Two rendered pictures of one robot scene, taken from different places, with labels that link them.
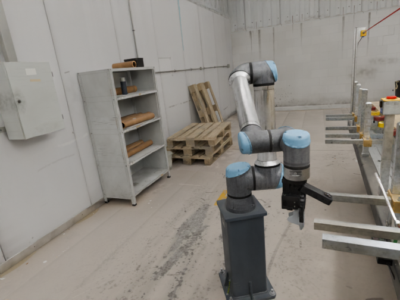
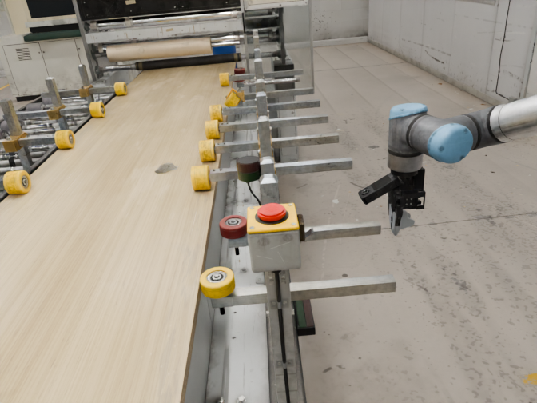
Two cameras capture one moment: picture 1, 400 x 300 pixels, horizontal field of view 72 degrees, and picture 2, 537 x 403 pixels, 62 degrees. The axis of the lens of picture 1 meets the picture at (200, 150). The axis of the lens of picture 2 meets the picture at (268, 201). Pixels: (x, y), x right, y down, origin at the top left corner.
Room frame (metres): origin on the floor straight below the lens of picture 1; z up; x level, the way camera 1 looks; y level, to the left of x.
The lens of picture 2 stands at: (1.76, -1.14, 1.52)
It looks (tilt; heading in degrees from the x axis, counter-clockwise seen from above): 27 degrees down; 155
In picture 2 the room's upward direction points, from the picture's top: 5 degrees counter-clockwise
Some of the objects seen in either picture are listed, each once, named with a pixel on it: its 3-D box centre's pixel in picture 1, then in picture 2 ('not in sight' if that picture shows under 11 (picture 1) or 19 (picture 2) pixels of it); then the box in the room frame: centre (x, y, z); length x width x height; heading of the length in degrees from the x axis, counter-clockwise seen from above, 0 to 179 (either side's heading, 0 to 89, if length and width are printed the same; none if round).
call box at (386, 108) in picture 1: (390, 106); (273, 239); (1.27, -0.91, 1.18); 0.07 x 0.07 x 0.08; 65
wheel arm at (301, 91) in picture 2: not in sight; (278, 93); (-0.32, -0.05, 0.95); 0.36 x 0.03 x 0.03; 65
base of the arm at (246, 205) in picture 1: (239, 199); not in sight; (1.55, -0.21, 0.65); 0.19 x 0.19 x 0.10
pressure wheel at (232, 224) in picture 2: not in sight; (235, 237); (0.72, -0.77, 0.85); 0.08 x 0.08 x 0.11
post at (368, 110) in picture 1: (366, 134); not in sight; (1.93, -1.22, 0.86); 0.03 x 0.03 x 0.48; 65
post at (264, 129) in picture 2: not in sight; (268, 189); (0.58, -0.58, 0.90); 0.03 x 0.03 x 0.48; 65
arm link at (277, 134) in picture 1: (285, 140); (442, 137); (1.04, -0.34, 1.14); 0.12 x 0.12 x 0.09; 86
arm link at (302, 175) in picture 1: (296, 172); (404, 159); (0.92, -0.34, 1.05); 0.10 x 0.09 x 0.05; 155
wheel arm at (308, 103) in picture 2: not in sight; (267, 107); (-0.12, -0.22, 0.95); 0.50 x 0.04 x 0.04; 65
